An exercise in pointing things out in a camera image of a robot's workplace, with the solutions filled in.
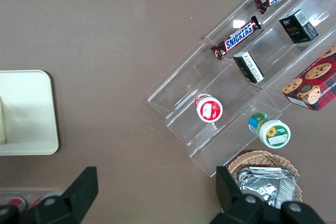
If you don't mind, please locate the beige plastic tray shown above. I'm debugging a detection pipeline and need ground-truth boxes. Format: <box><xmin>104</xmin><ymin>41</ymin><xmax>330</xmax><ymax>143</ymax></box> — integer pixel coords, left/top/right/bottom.
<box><xmin>0</xmin><ymin>69</ymin><xmax>60</xmax><ymax>156</ymax></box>

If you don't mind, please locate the clear acrylic bottle rack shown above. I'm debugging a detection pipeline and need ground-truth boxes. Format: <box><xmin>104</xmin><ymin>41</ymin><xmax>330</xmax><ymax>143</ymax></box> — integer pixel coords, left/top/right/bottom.
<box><xmin>0</xmin><ymin>188</ymin><xmax>64</xmax><ymax>210</ymax></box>

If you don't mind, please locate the silver foil packet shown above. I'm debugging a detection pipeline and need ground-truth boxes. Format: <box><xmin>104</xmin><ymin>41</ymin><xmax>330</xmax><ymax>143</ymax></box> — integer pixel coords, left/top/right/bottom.
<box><xmin>237</xmin><ymin>166</ymin><xmax>299</xmax><ymax>210</ymax></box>

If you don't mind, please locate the red cola bottle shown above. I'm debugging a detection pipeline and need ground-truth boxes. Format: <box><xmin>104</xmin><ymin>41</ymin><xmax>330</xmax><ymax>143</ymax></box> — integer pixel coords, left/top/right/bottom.
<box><xmin>7</xmin><ymin>197</ymin><xmax>27</xmax><ymax>209</ymax></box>
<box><xmin>29</xmin><ymin>195</ymin><xmax>45</xmax><ymax>208</ymax></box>

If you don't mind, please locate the clear acrylic tiered shelf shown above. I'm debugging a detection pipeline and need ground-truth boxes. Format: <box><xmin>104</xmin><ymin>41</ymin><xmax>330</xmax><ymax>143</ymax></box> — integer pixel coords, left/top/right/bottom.
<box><xmin>147</xmin><ymin>0</ymin><xmax>336</xmax><ymax>178</ymax></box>

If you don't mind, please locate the red plaid cookie box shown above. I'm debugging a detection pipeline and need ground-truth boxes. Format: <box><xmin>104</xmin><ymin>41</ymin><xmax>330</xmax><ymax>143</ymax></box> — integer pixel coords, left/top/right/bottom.
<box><xmin>281</xmin><ymin>44</ymin><xmax>336</xmax><ymax>112</ymax></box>

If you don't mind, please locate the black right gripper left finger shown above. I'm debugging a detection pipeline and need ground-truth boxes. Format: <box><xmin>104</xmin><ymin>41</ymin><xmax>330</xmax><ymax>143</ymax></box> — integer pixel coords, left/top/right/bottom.
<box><xmin>18</xmin><ymin>166</ymin><xmax>99</xmax><ymax>224</ymax></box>

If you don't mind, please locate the small black box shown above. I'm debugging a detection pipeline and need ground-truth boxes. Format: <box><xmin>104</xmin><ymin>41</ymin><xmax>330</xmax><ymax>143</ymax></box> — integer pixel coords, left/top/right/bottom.
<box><xmin>278</xmin><ymin>8</ymin><xmax>319</xmax><ymax>45</ymax></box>
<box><xmin>233</xmin><ymin>50</ymin><xmax>265</xmax><ymax>84</ymax></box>

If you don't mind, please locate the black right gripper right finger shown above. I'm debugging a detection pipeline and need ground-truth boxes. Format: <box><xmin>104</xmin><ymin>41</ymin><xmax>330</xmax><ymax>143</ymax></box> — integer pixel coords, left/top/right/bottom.
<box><xmin>215</xmin><ymin>165</ymin><xmax>266</xmax><ymax>224</ymax></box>

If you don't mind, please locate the green lid yogurt cup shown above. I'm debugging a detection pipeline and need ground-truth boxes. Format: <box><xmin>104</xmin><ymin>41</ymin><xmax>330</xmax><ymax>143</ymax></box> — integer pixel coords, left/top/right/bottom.
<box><xmin>248</xmin><ymin>112</ymin><xmax>291</xmax><ymax>149</ymax></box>

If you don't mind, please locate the red lid yogurt cup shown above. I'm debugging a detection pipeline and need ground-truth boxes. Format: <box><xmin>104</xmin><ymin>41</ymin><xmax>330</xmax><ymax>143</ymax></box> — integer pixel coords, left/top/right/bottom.
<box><xmin>194</xmin><ymin>93</ymin><xmax>224</xmax><ymax>123</ymax></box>

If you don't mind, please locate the light wicker basket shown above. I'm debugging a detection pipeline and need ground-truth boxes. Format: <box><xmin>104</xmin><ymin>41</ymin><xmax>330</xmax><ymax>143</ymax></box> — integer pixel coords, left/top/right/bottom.
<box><xmin>227</xmin><ymin>150</ymin><xmax>303</xmax><ymax>210</ymax></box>

